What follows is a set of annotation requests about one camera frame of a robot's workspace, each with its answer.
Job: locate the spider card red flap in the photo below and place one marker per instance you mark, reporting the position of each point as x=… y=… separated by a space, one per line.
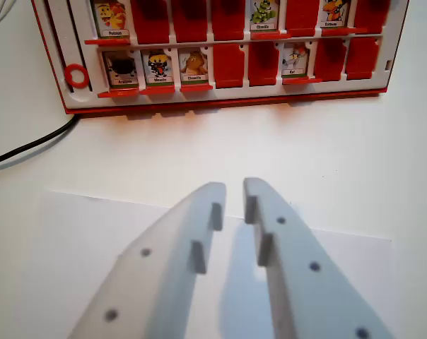
x=118 y=93

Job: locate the red and white game board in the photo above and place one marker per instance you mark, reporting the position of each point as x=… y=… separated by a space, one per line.
x=234 y=95

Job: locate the white paper sheet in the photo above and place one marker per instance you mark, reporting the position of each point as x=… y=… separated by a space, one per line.
x=93 y=247

